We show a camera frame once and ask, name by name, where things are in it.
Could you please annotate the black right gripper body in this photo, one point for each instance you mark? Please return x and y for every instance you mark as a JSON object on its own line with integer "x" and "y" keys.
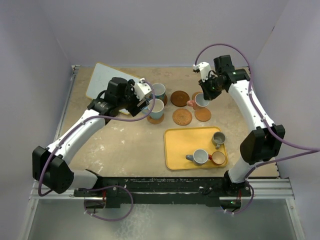
{"x": 211, "y": 86}

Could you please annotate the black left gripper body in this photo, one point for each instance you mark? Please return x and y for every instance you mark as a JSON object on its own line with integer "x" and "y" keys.
{"x": 130, "y": 101}

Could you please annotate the orange white mug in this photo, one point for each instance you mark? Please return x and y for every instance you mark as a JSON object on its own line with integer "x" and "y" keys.
{"x": 199, "y": 102}

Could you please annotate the light wooden round coaster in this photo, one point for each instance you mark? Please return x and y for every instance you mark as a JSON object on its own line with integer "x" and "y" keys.
{"x": 203, "y": 114}

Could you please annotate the large light blue mug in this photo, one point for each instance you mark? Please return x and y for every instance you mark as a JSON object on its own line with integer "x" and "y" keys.
{"x": 157, "y": 111}

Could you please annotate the dark brown wooden coaster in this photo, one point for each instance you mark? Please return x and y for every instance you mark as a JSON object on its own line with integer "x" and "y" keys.
{"x": 179, "y": 98}
{"x": 165, "y": 100}

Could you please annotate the small woven rattan coaster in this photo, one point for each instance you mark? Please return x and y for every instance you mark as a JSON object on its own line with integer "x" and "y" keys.
{"x": 155, "y": 121}

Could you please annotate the blue patterned mug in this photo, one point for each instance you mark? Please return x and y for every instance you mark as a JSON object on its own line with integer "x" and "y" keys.
{"x": 159, "y": 90}

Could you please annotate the large woven rattan coaster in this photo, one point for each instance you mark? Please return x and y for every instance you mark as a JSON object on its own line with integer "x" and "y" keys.
{"x": 182, "y": 117}

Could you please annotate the small grey cup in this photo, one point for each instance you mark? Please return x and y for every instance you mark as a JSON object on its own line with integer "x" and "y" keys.
{"x": 218, "y": 139}

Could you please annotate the grey blue mug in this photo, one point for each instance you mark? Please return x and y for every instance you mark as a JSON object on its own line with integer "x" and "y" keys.
{"x": 199, "y": 157}

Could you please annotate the small orange cup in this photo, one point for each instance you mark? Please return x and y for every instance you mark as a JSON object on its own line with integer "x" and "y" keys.
{"x": 217, "y": 158}

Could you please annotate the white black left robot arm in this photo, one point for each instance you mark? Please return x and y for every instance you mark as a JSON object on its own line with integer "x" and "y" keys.
{"x": 50, "y": 165}

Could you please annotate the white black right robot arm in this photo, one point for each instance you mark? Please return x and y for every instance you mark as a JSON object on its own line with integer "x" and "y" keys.
{"x": 264, "y": 139}

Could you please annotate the yellow framed whiteboard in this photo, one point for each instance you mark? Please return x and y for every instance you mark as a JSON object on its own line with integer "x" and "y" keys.
{"x": 100, "y": 80}

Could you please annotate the yellow plastic tray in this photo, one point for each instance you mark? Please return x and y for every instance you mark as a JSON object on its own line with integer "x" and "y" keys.
{"x": 179, "y": 142}

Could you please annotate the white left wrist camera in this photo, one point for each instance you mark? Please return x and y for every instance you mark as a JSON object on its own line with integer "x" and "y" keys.
{"x": 142, "y": 90}

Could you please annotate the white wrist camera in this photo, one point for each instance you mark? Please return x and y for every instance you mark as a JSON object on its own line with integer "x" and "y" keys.
{"x": 142, "y": 90}
{"x": 204, "y": 69}

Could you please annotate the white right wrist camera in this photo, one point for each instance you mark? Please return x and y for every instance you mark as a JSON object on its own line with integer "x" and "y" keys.
{"x": 204, "y": 69}

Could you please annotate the aluminium table edge rail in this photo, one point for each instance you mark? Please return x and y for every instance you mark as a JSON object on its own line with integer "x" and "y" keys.
{"x": 75, "y": 70}

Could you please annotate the black aluminium robot base frame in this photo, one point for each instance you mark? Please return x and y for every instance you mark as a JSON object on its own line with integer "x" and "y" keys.
{"x": 112, "y": 192}

